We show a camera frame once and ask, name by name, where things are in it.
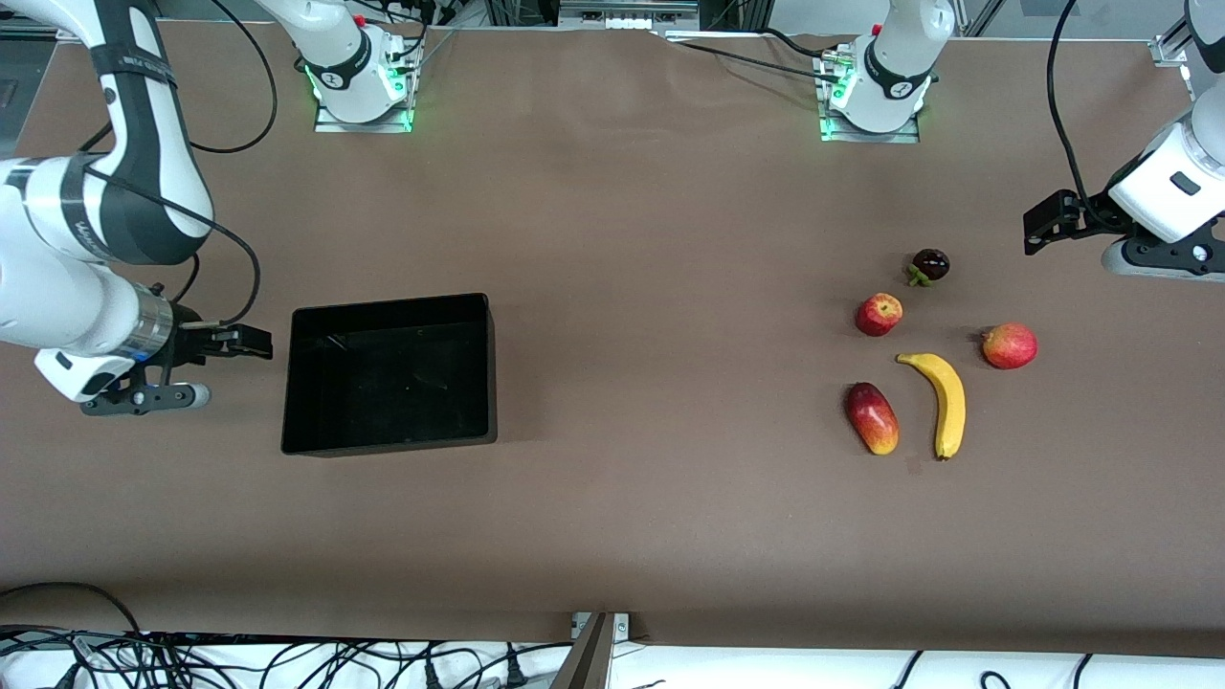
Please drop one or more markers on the silver bracket plate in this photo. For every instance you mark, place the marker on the silver bracket plate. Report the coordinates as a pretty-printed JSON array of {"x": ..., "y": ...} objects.
[{"x": 620, "y": 626}]

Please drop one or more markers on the aluminium profile corner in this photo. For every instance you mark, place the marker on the aluminium profile corner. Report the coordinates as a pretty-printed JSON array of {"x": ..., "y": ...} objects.
[
  {"x": 69, "y": 34},
  {"x": 1166, "y": 50}
]

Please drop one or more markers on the black power plug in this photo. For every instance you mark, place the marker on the black power plug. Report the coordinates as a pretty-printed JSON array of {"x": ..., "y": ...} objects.
[
  {"x": 515, "y": 672},
  {"x": 432, "y": 675}
]

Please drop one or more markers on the small red apple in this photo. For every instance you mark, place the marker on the small red apple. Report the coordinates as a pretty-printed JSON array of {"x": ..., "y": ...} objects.
[{"x": 879, "y": 314}]

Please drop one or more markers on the black plastic box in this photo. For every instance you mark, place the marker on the black plastic box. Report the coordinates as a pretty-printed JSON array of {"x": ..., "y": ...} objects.
[{"x": 392, "y": 383}]

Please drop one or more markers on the dark purple mangosteen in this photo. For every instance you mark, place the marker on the dark purple mangosteen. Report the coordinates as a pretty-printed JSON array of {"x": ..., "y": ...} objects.
[{"x": 931, "y": 264}]

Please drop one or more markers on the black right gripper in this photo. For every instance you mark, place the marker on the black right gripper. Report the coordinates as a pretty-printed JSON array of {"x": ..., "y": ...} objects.
[{"x": 191, "y": 342}]

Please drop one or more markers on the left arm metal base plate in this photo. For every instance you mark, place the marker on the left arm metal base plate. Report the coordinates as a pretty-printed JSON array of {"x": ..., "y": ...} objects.
[{"x": 837, "y": 134}]

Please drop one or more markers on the silver electronics box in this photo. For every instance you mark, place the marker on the silver electronics box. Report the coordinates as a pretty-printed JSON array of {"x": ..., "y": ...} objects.
[{"x": 627, "y": 11}]

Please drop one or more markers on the grey metal bar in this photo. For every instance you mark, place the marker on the grey metal bar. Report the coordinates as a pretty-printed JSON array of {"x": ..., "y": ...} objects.
[{"x": 586, "y": 660}]

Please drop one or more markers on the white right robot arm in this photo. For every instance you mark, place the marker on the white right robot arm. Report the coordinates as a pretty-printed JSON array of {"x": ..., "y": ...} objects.
[{"x": 57, "y": 287}]

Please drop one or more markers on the yellow banana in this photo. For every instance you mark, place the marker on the yellow banana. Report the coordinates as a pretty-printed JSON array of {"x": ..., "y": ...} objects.
[{"x": 949, "y": 402}]

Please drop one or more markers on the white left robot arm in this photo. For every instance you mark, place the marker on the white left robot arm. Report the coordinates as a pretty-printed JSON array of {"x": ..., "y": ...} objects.
[{"x": 900, "y": 57}]

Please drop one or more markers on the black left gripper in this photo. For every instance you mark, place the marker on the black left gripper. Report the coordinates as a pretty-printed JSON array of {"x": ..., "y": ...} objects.
[{"x": 1088, "y": 212}]

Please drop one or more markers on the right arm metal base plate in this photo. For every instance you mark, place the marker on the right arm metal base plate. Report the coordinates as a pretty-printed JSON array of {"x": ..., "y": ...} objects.
[{"x": 330, "y": 122}]

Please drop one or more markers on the red yellow mango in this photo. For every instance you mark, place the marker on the red yellow mango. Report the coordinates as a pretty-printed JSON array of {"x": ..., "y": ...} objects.
[{"x": 872, "y": 419}]

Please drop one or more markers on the red apple with stem nub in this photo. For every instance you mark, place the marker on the red apple with stem nub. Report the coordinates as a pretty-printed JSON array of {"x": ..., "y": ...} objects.
[{"x": 1011, "y": 346}]

